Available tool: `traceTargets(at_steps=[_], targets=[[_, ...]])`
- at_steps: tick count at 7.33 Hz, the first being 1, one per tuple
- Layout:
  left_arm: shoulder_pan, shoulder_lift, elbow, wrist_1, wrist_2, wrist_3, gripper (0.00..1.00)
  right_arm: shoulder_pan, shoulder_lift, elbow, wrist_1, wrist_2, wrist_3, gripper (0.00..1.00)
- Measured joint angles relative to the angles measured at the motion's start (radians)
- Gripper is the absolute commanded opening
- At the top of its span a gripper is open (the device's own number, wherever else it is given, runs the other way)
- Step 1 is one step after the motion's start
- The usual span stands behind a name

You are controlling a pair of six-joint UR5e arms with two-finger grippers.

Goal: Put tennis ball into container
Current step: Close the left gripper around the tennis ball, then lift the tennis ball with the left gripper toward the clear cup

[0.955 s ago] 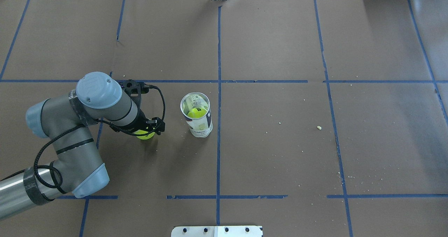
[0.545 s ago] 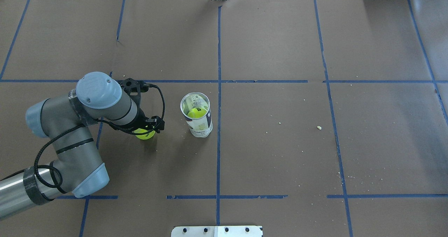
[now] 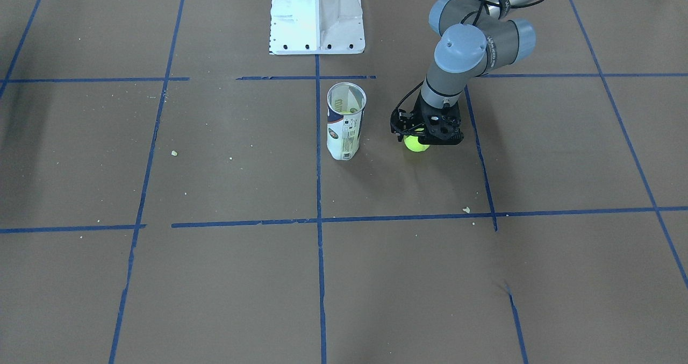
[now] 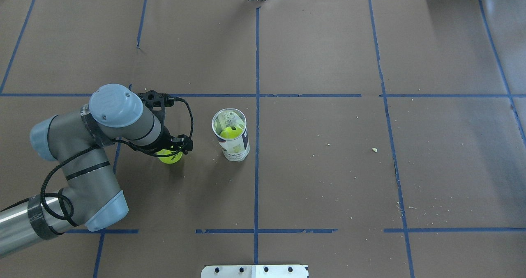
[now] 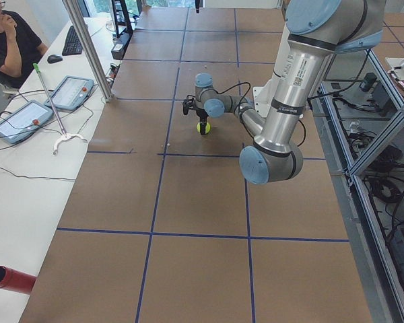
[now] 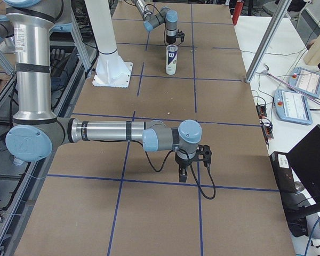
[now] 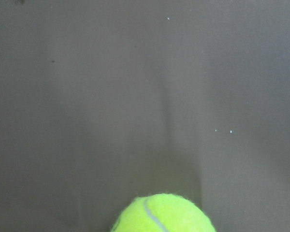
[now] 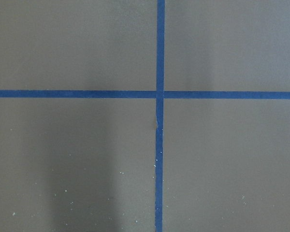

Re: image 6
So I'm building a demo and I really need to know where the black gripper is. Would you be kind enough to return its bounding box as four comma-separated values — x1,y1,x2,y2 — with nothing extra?
166,35,177,44
175,152,197,183

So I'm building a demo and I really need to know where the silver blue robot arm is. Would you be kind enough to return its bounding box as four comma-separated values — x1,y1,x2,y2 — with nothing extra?
5,1,210,182
132,0,185,45

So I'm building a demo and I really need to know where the white tennis ball can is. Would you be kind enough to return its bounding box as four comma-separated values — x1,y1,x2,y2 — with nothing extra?
165,44,178,75

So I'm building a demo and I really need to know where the red cylinder tube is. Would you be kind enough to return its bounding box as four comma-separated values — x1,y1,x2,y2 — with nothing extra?
232,0,244,26

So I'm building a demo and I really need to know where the brown paper table cover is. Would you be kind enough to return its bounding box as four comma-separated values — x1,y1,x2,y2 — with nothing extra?
15,3,295,255

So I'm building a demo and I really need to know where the orange black terminal strip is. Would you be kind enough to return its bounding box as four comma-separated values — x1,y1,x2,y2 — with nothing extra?
256,104,274,142

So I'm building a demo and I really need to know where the black desktop box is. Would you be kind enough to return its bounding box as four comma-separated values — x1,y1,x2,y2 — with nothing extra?
270,151,296,193

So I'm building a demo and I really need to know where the black computer monitor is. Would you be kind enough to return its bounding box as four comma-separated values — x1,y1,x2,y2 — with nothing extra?
287,124,320,202

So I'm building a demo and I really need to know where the near blue teach pendant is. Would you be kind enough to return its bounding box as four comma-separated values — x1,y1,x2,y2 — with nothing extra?
274,89,313,125

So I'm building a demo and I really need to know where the blue teach pendant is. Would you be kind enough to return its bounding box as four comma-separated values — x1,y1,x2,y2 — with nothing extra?
274,89,313,125
289,67,320,98

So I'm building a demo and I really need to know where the far blue teach pendant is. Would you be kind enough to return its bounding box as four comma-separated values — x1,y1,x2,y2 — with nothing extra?
289,67,320,98

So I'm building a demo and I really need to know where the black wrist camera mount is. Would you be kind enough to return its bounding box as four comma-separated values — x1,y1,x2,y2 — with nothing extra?
196,145,212,169
176,29,185,46

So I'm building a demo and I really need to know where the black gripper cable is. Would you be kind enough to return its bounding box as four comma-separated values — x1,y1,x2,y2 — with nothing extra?
143,141,217,200

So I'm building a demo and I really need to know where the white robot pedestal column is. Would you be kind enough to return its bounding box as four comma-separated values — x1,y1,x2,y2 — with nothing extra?
85,0,133,88

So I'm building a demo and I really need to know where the aluminium frame post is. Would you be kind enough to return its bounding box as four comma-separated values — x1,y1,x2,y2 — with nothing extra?
245,0,292,83

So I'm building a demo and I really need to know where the aluminium side frame rail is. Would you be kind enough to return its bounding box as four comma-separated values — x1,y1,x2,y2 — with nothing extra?
0,66,102,256

